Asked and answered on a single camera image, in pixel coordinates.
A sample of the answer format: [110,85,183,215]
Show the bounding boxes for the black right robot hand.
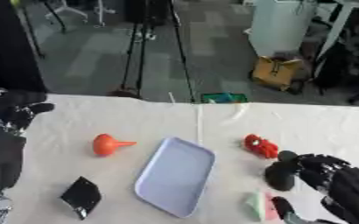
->
[262,150,359,224]

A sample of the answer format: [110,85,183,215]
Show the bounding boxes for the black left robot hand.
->
[0,89,57,131]

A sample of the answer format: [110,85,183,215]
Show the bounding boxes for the black curtain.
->
[0,0,50,94]

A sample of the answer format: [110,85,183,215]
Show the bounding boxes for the green pink watermelon slice toy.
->
[245,190,283,222]

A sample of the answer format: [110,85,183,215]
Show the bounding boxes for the red lumpy toy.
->
[242,133,281,159]

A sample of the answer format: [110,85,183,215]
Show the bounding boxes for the orange pear-shaped toy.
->
[90,133,138,158]

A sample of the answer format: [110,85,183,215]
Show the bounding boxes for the black square packet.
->
[58,175,103,221]

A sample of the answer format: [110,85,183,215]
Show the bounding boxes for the white chair base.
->
[43,0,118,28]

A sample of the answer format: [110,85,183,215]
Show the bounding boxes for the yellow bag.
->
[250,55,306,92]

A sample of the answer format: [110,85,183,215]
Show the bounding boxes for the black tripod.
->
[116,0,198,103]

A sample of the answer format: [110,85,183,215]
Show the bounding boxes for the green crate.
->
[199,92,250,104]

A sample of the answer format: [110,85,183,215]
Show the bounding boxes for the white cabinet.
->
[247,0,320,59]

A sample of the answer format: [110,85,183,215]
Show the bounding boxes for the lavender plastic tray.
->
[133,136,218,219]

